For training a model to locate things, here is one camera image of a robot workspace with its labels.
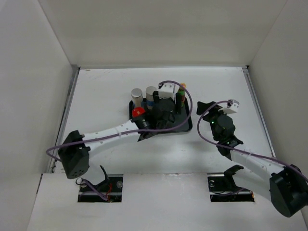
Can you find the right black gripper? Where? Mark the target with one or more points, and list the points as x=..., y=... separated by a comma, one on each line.
x=212, y=109

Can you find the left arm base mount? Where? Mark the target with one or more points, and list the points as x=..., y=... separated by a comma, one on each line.
x=108, y=191

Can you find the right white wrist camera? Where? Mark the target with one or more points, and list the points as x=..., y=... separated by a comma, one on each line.
x=231, y=108

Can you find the yellow cap sauce bottle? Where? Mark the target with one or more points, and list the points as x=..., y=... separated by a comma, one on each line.
x=181, y=91

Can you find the silver lid white jar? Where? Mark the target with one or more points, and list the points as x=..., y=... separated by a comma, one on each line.
x=137, y=97

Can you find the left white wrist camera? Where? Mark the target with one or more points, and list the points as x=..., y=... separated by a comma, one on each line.
x=165, y=91

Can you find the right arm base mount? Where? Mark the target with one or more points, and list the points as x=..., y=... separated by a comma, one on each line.
x=222, y=187

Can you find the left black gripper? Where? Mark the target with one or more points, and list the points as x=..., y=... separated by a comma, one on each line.
x=177, y=105

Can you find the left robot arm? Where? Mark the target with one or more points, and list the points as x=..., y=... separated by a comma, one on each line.
x=78, y=149

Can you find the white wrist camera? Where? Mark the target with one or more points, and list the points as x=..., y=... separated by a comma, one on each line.
x=165, y=91
x=231, y=108

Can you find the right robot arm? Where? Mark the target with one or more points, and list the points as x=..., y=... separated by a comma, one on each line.
x=282, y=184

